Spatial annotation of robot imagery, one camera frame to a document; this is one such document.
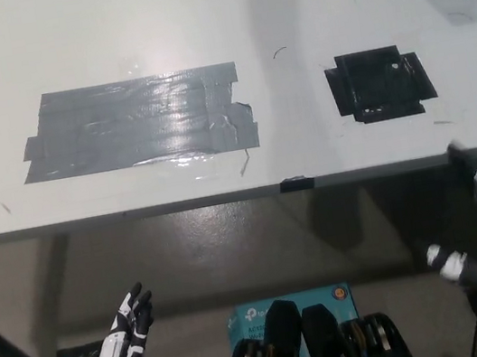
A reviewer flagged black tape square patch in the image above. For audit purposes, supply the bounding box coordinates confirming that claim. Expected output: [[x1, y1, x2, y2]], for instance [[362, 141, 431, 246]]
[[321, 38, 442, 130]]

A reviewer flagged grey duct tape patch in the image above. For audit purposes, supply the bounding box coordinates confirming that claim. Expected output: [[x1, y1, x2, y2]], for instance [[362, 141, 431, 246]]
[[9, 59, 262, 187]]

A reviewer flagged teal router cardboard box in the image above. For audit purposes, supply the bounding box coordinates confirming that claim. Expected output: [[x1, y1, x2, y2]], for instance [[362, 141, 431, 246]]
[[221, 280, 365, 357]]

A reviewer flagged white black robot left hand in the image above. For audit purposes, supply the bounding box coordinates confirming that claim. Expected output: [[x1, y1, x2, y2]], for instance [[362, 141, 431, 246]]
[[69, 279, 164, 357]]

